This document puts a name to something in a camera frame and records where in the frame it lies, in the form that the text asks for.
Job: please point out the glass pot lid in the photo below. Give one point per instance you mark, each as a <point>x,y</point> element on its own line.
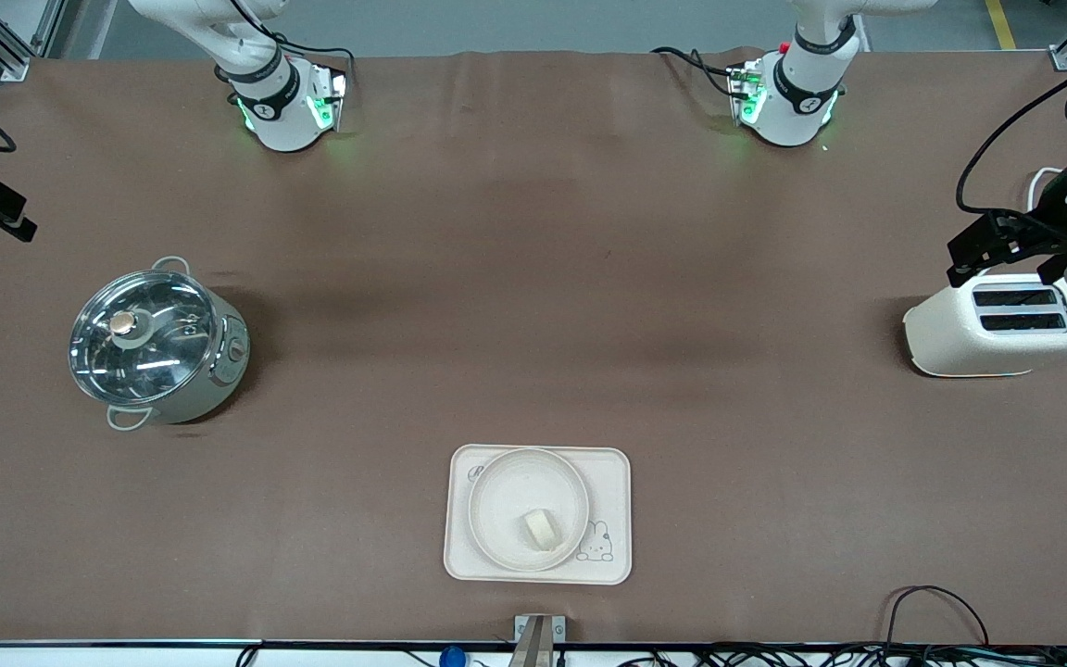
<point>163,363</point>

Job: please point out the brown table cover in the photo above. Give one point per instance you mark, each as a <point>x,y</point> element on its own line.
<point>533,278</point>

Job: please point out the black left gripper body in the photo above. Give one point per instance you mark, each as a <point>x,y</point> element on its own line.
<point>1048,220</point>

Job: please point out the white two-slot toaster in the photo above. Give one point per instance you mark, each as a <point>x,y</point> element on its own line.
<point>978,350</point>

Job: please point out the cream rabbit print tray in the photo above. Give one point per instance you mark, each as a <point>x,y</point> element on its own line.
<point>609,482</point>

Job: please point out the blue round cap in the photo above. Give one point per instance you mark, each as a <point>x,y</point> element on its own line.
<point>452,659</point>

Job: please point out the cream round plate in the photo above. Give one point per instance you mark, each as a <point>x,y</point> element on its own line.
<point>510,500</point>

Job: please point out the white steamed bun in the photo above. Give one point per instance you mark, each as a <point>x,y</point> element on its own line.
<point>541,531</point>

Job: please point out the steel electric cooking pot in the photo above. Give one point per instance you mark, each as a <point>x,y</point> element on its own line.
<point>230,372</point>

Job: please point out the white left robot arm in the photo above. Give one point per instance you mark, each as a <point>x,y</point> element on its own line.
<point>797,93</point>

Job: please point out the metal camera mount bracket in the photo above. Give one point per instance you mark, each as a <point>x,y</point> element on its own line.
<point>538,639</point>

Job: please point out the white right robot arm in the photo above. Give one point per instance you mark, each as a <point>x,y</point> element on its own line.
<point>283,111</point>

